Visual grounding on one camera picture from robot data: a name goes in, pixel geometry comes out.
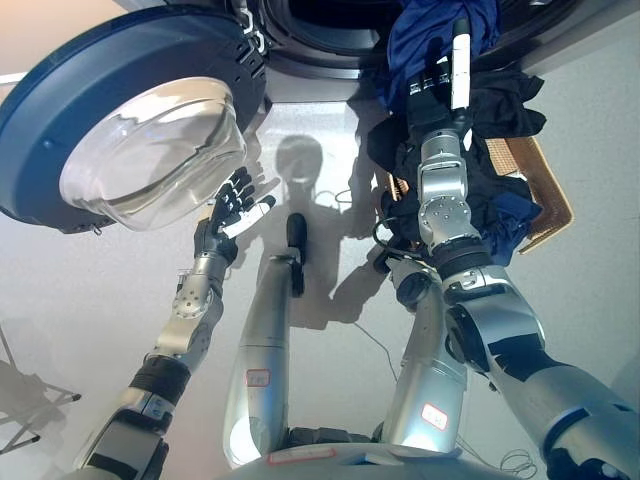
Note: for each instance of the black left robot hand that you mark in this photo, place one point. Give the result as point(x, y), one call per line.
point(220, 230)

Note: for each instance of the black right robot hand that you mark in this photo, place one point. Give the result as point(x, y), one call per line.
point(435, 112)

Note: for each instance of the bright navy blue garment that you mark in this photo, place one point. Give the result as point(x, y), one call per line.
point(410, 40)

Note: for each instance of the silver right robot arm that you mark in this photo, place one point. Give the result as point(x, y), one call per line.
point(445, 215)

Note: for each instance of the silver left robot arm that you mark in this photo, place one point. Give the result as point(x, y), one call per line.
point(190, 300)

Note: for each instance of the grey washing machine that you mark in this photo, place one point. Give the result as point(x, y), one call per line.
point(320, 50)

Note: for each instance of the brown wicker basket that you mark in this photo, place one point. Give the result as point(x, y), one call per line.
point(545, 200)

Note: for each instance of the round washing machine door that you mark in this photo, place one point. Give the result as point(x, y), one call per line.
point(50, 100)

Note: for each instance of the black garment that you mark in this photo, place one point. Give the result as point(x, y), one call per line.
point(500, 110)

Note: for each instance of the black left robot foot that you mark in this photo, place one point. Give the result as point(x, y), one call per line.
point(296, 240)

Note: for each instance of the silver left robot leg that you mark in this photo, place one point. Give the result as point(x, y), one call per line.
point(265, 340)

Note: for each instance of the dark navy garment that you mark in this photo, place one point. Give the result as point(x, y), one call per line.
point(510, 225)

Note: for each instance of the grey folding stand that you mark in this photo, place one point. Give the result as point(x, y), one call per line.
point(60, 393)

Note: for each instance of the grey robot torso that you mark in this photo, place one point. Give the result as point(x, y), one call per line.
point(325, 465)

